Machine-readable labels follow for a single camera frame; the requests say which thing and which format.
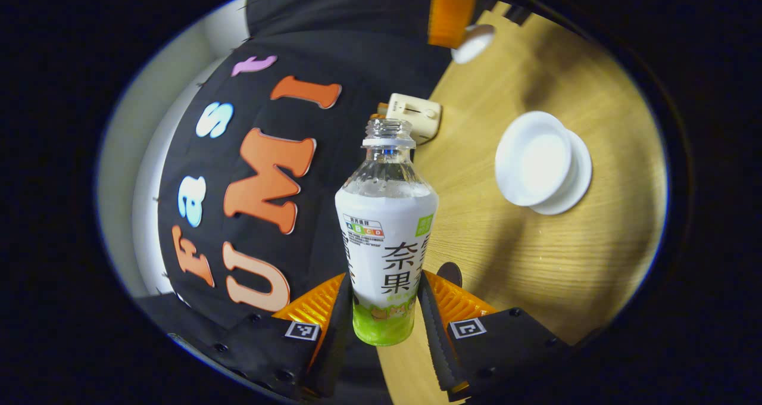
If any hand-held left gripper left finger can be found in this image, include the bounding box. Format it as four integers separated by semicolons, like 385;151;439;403
211;272;355;403

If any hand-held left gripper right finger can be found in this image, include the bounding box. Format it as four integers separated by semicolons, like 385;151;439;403
417;270;572;403

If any dark brown round coaster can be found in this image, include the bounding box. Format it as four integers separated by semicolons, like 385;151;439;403
436;261;464;288

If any clear water bottle white label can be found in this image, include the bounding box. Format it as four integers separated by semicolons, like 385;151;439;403
335;118;439;347

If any white teacup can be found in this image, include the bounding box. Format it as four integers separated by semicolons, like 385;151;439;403
495;111;576;207

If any white toaster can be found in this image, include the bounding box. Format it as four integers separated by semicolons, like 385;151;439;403
386;93;442;145

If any white saucer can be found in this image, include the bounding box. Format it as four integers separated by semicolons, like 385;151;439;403
529;128;594;216

